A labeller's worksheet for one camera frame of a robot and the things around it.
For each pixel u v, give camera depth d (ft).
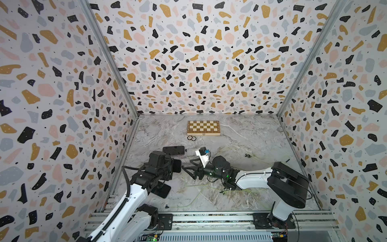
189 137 3.52
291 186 1.51
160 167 2.02
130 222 1.85
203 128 3.62
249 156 3.20
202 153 2.30
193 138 3.50
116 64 2.99
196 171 2.27
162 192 2.75
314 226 2.43
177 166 2.62
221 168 2.09
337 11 2.35
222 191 2.74
